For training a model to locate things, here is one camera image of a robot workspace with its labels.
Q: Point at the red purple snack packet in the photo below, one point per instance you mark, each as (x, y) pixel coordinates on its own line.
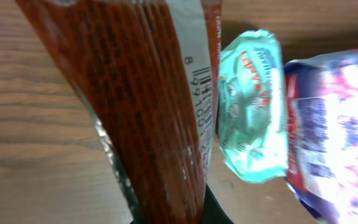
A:
(322, 97)

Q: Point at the mint green snack packet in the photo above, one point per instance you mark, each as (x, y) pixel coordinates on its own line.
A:
(252, 111)

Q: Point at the long orange snack bar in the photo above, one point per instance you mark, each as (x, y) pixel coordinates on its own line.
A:
(147, 72)

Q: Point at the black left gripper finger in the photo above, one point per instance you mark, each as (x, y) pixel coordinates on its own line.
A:
(212, 211)

